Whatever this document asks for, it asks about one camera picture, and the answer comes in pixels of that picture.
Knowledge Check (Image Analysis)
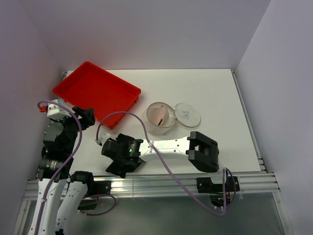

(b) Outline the white mesh laundry bag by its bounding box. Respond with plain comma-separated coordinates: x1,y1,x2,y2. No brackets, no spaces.
142,102,201,135

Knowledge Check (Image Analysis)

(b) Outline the pink beige bra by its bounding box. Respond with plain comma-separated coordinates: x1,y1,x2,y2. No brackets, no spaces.
150,106,169,126

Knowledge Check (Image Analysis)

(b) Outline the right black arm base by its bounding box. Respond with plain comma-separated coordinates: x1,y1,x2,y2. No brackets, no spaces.
197,176,240,208

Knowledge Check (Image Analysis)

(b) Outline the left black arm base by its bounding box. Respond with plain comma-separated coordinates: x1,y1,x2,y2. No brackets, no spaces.
78,181,117,216

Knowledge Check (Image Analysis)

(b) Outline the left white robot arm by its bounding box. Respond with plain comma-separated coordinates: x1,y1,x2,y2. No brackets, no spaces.
28,104,95,235

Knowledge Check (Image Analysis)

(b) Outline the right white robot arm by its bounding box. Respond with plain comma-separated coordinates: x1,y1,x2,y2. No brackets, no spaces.
101,131,240,194

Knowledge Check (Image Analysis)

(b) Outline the red plastic tray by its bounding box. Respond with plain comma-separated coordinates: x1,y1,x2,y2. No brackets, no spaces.
53,62,141,121

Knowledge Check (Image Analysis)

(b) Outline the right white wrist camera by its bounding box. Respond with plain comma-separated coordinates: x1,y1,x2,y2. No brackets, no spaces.
95,132,111,146

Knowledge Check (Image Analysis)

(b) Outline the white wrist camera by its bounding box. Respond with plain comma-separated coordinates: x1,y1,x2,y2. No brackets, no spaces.
47,103,67,120
95,132,111,146

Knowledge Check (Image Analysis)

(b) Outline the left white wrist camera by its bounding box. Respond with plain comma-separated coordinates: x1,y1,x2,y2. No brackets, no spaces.
47,103,67,120

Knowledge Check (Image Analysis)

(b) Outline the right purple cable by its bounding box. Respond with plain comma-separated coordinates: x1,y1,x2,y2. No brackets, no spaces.
96,112,237,216

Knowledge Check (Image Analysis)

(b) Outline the aluminium mounting rail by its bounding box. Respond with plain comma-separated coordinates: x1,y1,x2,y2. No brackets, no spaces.
22,172,280,201

